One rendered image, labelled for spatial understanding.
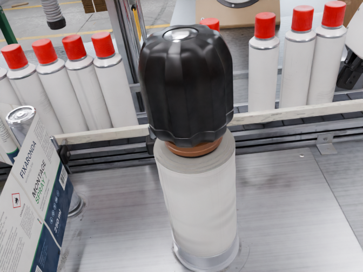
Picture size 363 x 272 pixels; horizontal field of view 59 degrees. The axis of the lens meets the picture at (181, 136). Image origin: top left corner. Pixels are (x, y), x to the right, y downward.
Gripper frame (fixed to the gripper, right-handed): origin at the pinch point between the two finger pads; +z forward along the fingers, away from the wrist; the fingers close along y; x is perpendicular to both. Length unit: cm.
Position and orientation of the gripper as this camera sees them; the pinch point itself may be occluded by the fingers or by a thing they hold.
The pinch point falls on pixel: (347, 77)
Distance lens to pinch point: 69.7
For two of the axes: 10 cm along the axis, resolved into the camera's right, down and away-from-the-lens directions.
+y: 0.4, 6.3, -7.8
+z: -2.3, 7.6, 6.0
